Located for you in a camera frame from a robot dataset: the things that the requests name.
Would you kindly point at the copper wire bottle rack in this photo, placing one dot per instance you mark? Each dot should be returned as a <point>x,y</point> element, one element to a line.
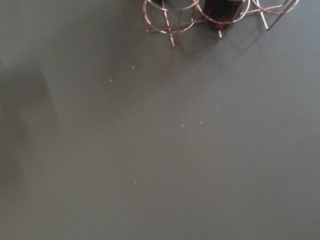
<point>179,20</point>

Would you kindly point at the tea bottle front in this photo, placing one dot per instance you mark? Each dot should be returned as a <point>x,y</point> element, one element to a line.
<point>220,11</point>

